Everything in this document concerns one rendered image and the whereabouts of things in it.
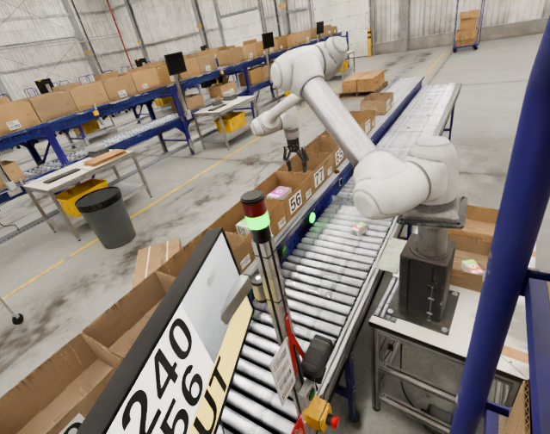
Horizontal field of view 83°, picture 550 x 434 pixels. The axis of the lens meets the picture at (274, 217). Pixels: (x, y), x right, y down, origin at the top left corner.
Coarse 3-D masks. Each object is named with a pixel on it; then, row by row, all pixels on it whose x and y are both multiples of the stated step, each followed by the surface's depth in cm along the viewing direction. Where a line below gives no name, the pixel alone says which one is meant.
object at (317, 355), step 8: (320, 336) 100; (312, 344) 98; (320, 344) 97; (328, 344) 97; (312, 352) 96; (320, 352) 95; (328, 352) 96; (304, 360) 95; (312, 360) 94; (320, 360) 94; (304, 368) 94; (312, 368) 93; (320, 368) 93; (320, 376) 98
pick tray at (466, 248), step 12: (456, 240) 168; (468, 240) 164; (480, 240) 160; (456, 252) 168; (468, 252) 167; (480, 252) 163; (456, 264) 161; (480, 264) 158; (456, 276) 147; (468, 276) 144; (480, 276) 140; (468, 288) 147; (480, 288) 143
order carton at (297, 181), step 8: (272, 176) 230; (280, 176) 234; (288, 176) 230; (296, 176) 226; (304, 176) 222; (264, 184) 223; (272, 184) 232; (280, 184) 238; (288, 184) 234; (296, 184) 230; (304, 184) 212; (264, 192) 225; (296, 192) 204; (304, 192) 214; (312, 192) 226; (288, 200) 197; (304, 200) 216; (288, 208) 199; (288, 216) 200
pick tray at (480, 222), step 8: (472, 208) 187; (480, 208) 184; (488, 208) 182; (472, 216) 190; (480, 216) 186; (488, 216) 184; (496, 216) 181; (472, 224) 186; (480, 224) 185; (488, 224) 183; (448, 232) 174; (456, 232) 171; (464, 232) 169; (472, 232) 166; (480, 232) 178; (488, 232) 177; (488, 240) 163
